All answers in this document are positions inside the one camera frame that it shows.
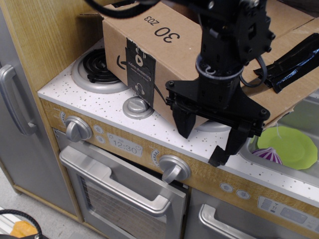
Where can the silver dishwasher door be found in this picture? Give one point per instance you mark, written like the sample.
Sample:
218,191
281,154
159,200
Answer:
212,218

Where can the black tape piece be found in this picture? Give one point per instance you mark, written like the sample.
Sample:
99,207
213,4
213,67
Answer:
219,157

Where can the silver countertop knob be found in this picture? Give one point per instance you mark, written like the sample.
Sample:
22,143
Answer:
137,109

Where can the brown cardboard box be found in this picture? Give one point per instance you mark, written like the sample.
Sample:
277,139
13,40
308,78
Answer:
162,44

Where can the silver oven knob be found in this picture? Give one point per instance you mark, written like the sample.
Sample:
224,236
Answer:
77,129
173,168

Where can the silver fridge handle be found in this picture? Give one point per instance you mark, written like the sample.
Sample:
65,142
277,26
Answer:
7,73

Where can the left silver oven knob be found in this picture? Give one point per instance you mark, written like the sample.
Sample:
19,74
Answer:
77,129

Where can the silver oven door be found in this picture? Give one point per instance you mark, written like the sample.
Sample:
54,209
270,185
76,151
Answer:
119,199

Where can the left stove burner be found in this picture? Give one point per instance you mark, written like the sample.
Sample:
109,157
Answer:
90,73

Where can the silver sink basin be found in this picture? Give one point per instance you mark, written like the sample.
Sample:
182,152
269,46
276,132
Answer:
305,118

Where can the purple toy onion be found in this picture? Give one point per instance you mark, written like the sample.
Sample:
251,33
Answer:
268,154

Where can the orange object on floor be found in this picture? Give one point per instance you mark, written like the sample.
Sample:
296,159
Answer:
22,229

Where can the green plate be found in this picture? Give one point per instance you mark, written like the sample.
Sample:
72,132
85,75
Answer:
295,149

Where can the silver oven door handle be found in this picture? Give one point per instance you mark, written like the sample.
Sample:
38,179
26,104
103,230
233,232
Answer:
100,175

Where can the silver fridge door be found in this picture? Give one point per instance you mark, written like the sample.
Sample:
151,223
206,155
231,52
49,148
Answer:
26,155

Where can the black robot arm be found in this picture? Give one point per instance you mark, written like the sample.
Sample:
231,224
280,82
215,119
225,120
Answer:
234,32

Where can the dishwasher control panel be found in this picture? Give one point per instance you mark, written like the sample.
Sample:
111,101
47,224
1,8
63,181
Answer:
288,213

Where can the right stove burner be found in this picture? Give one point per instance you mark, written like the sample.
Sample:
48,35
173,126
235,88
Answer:
213,126

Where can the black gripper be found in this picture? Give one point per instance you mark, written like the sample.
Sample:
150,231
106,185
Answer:
217,96

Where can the right silver oven knob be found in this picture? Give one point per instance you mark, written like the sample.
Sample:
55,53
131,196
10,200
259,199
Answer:
173,168

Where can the stove burner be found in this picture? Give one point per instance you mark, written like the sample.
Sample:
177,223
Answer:
90,73
213,126

